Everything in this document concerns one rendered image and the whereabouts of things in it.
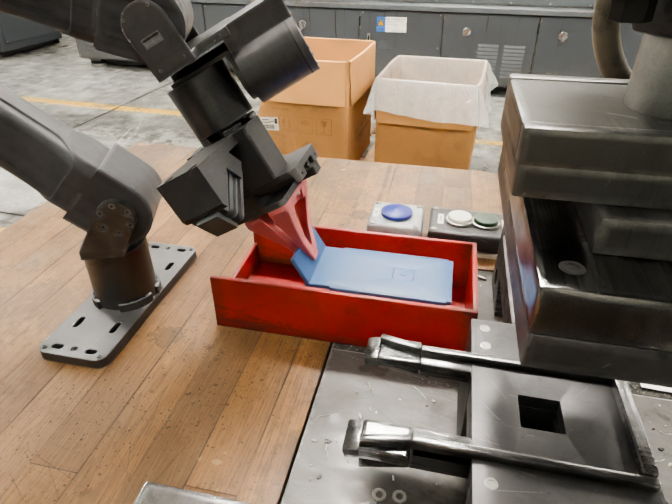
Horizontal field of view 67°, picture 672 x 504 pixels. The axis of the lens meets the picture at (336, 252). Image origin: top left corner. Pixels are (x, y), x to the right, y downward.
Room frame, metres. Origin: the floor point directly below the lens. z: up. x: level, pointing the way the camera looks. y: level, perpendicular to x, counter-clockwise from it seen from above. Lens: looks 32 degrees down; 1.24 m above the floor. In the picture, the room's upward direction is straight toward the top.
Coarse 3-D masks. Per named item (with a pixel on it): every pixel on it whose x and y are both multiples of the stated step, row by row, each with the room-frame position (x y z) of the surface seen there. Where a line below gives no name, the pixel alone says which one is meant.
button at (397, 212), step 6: (390, 204) 0.59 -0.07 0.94; (396, 204) 0.59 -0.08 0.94; (384, 210) 0.58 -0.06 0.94; (390, 210) 0.58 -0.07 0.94; (396, 210) 0.58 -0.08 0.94; (402, 210) 0.58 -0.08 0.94; (408, 210) 0.58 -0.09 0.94; (384, 216) 0.57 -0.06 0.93; (390, 216) 0.56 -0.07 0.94; (396, 216) 0.56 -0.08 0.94; (402, 216) 0.56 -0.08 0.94; (408, 216) 0.56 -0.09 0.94
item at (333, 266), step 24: (312, 264) 0.43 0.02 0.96; (336, 264) 0.43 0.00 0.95; (360, 264) 0.43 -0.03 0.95; (384, 264) 0.43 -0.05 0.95; (408, 264) 0.43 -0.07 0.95; (432, 264) 0.43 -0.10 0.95; (360, 288) 0.39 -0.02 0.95; (384, 288) 0.39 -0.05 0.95; (408, 288) 0.39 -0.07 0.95; (432, 288) 0.39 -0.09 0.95
